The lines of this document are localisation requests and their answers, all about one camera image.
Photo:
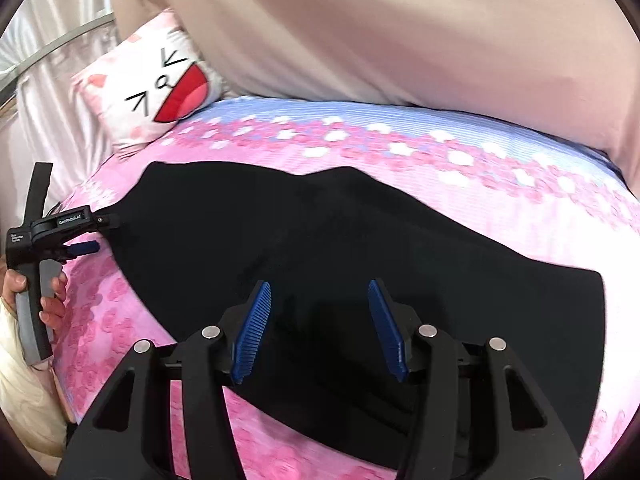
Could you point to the grey metal bed rail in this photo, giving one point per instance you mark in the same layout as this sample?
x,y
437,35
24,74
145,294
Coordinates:
x,y
50,44

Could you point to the white satin curtain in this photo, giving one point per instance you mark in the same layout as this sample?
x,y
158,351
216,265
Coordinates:
x,y
65,130

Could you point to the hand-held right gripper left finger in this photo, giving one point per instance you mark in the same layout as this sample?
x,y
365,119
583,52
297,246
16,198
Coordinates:
x,y
252,332

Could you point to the beige cloth drape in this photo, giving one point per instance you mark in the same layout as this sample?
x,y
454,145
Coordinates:
x,y
350,25

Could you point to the person's left hand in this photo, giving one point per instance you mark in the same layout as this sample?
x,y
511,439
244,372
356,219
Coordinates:
x,y
12,282

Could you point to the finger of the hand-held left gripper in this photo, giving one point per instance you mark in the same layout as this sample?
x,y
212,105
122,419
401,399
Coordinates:
x,y
107,220
85,248

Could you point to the black pants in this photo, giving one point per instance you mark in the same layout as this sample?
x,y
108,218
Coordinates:
x,y
300,235

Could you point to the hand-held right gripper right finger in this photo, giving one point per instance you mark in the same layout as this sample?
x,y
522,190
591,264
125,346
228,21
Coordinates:
x,y
386,332

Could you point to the person's left forearm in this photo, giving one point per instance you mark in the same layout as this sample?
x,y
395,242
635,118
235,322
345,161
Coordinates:
x,y
25,410

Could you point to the cat face pillow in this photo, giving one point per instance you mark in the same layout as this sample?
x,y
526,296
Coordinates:
x,y
150,85

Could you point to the pink floral bedsheet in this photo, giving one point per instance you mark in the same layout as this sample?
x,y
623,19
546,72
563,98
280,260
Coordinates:
x,y
500,200

